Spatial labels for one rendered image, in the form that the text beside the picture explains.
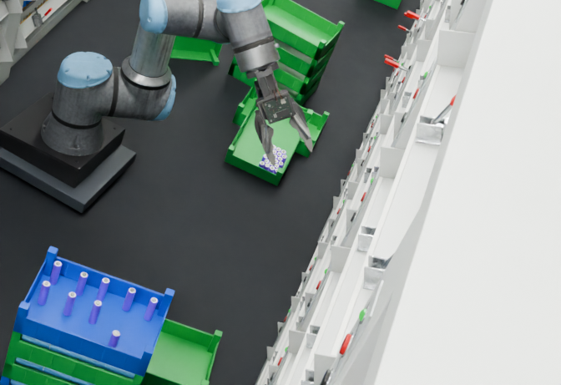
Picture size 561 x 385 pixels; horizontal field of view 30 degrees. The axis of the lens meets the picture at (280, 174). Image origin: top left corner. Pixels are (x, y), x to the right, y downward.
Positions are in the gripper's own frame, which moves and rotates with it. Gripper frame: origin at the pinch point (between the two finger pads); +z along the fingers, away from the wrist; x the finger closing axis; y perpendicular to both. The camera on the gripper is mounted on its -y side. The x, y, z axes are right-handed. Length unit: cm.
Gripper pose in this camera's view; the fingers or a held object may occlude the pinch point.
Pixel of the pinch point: (290, 154)
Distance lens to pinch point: 228.9
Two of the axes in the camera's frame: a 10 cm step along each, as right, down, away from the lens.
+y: 0.8, 1.4, -9.9
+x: 9.4, -3.3, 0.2
